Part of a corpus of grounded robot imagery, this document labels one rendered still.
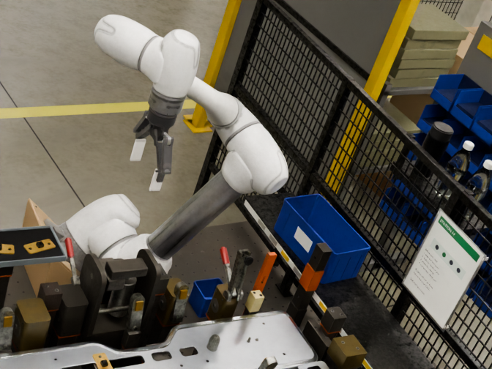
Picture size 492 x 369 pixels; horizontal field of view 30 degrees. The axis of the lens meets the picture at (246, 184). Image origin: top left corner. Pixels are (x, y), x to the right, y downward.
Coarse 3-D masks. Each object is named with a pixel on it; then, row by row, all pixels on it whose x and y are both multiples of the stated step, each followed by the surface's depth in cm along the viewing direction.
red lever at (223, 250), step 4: (224, 248) 282; (220, 252) 282; (224, 252) 282; (224, 256) 281; (224, 260) 281; (228, 260) 282; (224, 264) 281; (228, 264) 281; (224, 268) 282; (228, 268) 281; (228, 272) 280; (228, 276) 280; (228, 280) 280; (228, 284) 280; (232, 296) 279
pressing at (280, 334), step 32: (224, 320) 277; (256, 320) 282; (288, 320) 287; (32, 352) 244; (64, 352) 248; (96, 352) 251; (128, 352) 255; (160, 352) 259; (224, 352) 266; (256, 352) 271; (288, 352) 275
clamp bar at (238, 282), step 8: (240, 256) 272; (248, 256) 271; (240, 264) 275; (248, 264) 271; (232, 272) 276; (240, 272) 276; (232, 280) 276; (240, 280) 278; (232, 288) 276; (240, 288) 278
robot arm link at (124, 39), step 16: (112, 16) 232; (96, 32) 232; (112, 32) 230; (128, 32) 228; (144, 32) 229; (112, 48) 230; (128, 48) 228; (128, 64) 231; (192, 96) 256; (208, 96) 258; (224, 96) 266; (208, 112) 266; (224, 112) 267
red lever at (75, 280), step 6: (66, 240) 262; (66, 246) 262; (72, 246) 263; (72, 252) 262; (72, 258) 261; (72, 264) 261; (72, 270) 260; (72, 276) 259; (78, 276) 260; (72, 282) 259; (78, 282) 259
